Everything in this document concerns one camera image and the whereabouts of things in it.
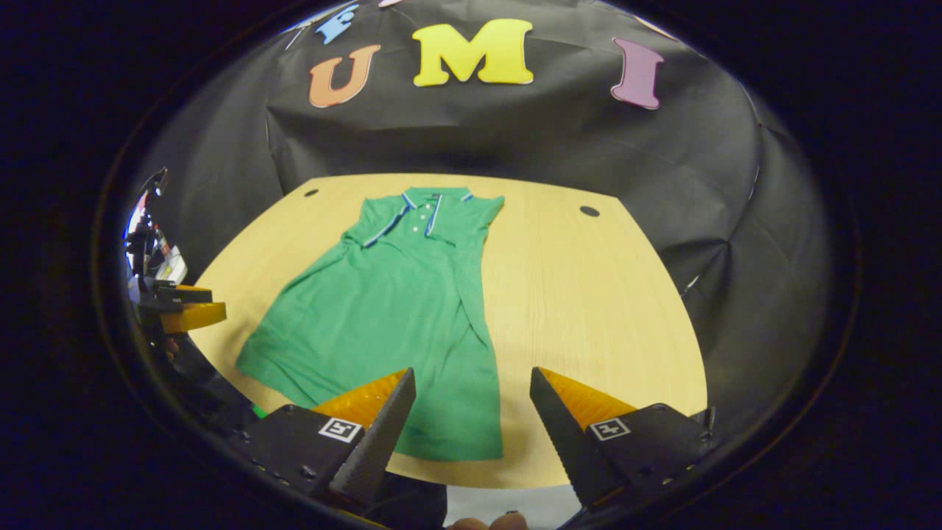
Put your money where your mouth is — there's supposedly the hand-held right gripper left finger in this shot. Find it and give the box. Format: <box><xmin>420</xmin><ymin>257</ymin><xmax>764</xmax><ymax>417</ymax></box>
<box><xmin>235</xmin><ymin>367</ymin><xmax>417</xmax><ymax>509</ymax></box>

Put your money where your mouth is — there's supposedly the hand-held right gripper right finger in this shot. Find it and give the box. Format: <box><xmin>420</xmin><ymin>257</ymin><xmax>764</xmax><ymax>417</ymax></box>
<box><xmin>529</xmin><ymin>366</ymin><xmax>716</xmax><ymax>510</ymax></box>

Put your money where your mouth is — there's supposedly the green T-shirt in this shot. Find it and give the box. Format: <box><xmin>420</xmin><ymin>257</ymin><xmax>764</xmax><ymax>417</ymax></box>
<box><xmin>235</xmin><ymin>186</ymin><xmax>506</xmax><ymax>462</ymax></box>

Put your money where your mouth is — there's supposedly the lit computer monitor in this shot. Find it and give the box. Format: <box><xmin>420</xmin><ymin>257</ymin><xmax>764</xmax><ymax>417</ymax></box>
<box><xmin>124</xmin><ymin>193</ymin><xmax>148</xmax><ymax>236</ymax></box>

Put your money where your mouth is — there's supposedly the person's dark clothing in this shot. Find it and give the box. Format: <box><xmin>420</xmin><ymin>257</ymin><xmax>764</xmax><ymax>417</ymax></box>
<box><xmin>364</xmin><ymin>471</ymin><xmax>448</xmax><ymax>530</ymax></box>

